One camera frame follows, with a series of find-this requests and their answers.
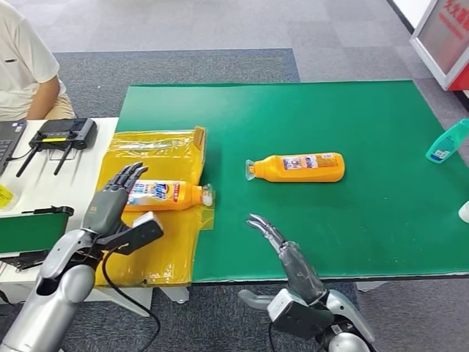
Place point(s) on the person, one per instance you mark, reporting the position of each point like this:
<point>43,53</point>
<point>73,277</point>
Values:
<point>18,63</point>

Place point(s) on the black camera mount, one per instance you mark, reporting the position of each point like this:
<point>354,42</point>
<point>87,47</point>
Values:
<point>139,238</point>
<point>308,323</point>

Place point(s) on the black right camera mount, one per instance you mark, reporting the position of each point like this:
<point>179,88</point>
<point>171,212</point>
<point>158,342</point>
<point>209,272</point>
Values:
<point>308,323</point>

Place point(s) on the orange detergent bottle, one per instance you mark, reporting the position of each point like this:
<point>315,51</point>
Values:
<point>183,194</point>
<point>300,174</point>

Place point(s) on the grey laptop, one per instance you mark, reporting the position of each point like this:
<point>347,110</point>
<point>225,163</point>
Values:
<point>10,141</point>

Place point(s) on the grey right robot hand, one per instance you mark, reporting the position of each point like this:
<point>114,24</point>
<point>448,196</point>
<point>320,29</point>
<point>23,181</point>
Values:
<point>300,272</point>

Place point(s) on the green table mat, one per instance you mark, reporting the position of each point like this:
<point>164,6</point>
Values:
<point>366,228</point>

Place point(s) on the teal plastic bottle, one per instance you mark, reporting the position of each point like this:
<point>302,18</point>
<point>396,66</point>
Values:
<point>447,142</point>

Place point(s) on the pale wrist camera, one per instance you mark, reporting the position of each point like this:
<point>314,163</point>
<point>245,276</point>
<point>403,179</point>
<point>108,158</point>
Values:
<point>283,306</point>
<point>146,219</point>

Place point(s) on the yellow sticker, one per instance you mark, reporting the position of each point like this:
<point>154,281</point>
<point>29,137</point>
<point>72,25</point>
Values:
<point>5,196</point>

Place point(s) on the white table foot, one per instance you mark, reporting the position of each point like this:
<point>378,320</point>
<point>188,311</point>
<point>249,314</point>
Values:
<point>176,295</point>
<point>372,286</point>

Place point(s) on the black controller with antennas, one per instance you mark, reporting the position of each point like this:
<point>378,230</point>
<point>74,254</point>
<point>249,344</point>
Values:
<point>64,132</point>

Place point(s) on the yellow plastic sheet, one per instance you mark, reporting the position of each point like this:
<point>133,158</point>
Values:
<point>164,252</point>

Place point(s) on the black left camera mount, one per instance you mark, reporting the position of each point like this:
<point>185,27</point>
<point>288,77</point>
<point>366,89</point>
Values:
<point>139,238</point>

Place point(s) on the small green conveyor belt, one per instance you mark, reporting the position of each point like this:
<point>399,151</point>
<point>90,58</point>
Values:
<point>29,233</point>

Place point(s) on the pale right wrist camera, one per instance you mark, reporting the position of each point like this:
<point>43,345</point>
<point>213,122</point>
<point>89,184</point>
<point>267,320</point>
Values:
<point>283,306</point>

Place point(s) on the white and red display cabinet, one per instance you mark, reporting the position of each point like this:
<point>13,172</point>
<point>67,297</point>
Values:
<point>439,39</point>

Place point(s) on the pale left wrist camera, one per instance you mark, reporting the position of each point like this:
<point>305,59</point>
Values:
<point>146,219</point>

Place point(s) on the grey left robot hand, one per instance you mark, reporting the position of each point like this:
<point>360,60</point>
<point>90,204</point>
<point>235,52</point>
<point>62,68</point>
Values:
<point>104,211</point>

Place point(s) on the white side table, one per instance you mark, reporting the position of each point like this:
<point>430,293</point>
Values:
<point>44,189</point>

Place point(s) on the white plastic bottle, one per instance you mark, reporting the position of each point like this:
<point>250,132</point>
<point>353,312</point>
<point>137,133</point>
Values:
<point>465,213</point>

